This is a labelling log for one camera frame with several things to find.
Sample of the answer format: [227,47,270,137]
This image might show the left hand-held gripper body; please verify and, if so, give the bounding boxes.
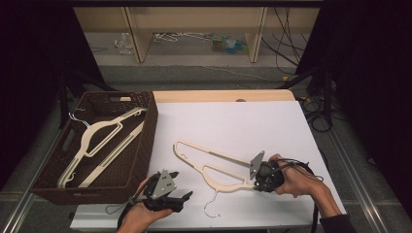
[143,168,187,214]

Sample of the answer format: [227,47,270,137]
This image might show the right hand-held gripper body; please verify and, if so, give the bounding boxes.
[249,150,286,194]

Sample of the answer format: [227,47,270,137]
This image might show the pile of cream wooden hangers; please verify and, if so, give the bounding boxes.
[173,139,260,218]

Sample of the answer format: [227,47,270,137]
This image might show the brown wicker basket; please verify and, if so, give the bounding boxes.
[29,90,159,207]

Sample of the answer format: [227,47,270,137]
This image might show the cream plastic clothes hanger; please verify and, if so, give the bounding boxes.
[77,120,146,188]
[57,106,149,189]

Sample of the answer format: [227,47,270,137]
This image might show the person's right hand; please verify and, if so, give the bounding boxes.
[268,152,325,200]

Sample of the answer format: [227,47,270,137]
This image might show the person's left hand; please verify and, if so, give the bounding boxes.
[116,173,174,233]

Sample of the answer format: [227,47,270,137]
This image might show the white table cover board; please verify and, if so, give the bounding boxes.
[69,100,352,231]

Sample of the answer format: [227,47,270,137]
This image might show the black metal stand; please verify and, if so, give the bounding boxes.
[276,62,336,128]
[57,67,115,130]

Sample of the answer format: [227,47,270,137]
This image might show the pile of colourful plastic toys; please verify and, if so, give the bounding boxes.
[211,34,250,55]

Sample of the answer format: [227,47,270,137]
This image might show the clear plastic bag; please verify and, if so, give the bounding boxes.
[114,32,135,55]

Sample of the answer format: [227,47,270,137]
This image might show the black curtain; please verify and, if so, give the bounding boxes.
[295,0,412,212]
[0,0,105,192]

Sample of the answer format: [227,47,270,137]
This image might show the light wooden shelf unit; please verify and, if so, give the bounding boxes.
[73,6,322,64]

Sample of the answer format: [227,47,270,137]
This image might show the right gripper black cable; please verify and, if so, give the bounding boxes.
[274,157,326,233]

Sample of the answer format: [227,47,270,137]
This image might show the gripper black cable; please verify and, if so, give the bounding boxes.
[105,180,154,233]
[274,157,326,233]

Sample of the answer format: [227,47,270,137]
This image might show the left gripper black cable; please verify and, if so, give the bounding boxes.
[105,180,154,233]

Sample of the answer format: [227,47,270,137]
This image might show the black floor cable bundle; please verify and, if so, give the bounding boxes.
[296,92,339,134]

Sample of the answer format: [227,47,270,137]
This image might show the aluminium floor rail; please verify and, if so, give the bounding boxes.
[323,125,392,233]
[0,128,66,233]

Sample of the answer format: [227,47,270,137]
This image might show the white floor cable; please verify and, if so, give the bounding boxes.
[203,65,284,83]

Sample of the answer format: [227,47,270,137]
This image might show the white wire hangers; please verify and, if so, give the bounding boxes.
[153,31,212,44]

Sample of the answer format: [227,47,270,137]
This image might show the hanging black cables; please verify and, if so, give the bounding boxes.
[261,6,313,76]

